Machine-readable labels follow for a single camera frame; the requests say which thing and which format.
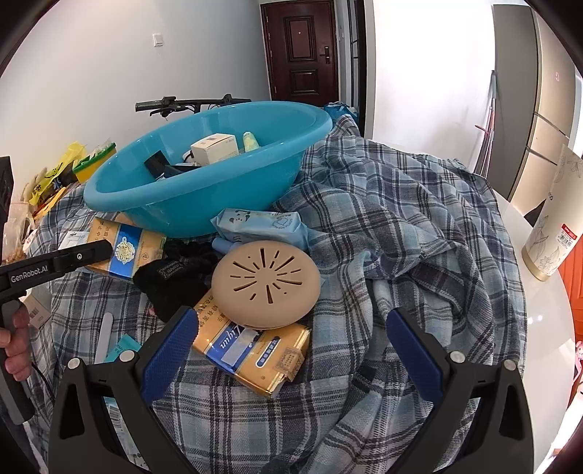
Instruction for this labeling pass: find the black bicycle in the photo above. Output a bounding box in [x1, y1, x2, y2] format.
[135, 94, 252, 117]

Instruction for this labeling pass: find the blue plastic bag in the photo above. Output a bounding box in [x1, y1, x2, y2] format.
[324, 102, 360, 124]

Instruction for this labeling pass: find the orange chair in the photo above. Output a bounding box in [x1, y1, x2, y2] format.
[558, 237, 583, 347]

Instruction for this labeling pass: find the black framed sliding door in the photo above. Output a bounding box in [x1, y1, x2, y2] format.
[350, 0, 368, 124]

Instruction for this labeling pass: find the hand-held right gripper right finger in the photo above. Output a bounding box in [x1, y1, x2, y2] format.
[386, 309, 535, 474]

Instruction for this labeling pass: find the black small box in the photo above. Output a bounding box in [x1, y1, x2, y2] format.
[144, 152, 170, 180]

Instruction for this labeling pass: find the yellow plastic bag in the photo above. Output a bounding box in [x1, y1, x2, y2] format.
[30, 142, 87, 206]

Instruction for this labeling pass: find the white square box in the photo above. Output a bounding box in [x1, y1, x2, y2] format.
[190, 133, 238, 165]

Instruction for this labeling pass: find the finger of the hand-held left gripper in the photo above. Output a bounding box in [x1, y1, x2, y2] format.
[44, 240, 114, 277]

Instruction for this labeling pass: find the white nail file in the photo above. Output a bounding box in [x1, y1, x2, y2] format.
[97, 312, 113, 365]

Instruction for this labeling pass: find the gold cigarette pack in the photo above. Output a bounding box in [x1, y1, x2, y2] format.
[84, 216, 167, 280]
[191, 292, 311, 399]

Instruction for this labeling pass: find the folding drying rack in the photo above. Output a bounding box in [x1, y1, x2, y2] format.
[474, 70, 497, 176]

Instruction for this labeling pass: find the teal tube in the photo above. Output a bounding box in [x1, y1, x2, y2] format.
[104, 335, 140, 365]

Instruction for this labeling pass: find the brown entrance door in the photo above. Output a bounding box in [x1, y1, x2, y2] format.
[261, 0, 340, 105]

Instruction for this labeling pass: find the blue plastic basin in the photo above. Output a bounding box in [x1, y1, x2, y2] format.
[83, 101, 333, 238]

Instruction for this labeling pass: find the white slim carton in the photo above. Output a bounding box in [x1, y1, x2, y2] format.
[104, 396, 146, 472]

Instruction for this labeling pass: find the white spray bottle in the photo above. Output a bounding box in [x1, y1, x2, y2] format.
[521, 145, 583, 282]

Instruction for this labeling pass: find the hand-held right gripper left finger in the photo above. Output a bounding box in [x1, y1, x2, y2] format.
[48, 306, 201, 474]

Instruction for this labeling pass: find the beige refrigerator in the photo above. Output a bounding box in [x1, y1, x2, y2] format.
[492, 4, 583, 224]

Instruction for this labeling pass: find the light blue tissue packet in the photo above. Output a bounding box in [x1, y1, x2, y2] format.
[210, 208, 310, 253]

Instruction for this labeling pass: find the beige round perforated case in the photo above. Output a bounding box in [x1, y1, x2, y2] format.
[212, 241, 322, 330]

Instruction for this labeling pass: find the yellow bin green rim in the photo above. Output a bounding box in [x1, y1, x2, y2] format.
[73, 142, 118, 183]

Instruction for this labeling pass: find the clear zip bag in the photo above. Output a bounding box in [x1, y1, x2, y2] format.
[0, 201, 42, 265]

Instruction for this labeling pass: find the black knit glove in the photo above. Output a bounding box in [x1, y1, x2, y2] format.
[133, 239, 219, 322]

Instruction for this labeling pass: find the person's left hand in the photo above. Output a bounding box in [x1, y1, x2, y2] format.
[0, 301, 31, 382]

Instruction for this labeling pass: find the blue plaid cloth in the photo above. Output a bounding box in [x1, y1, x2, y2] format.
[23, 114, 527, 474]

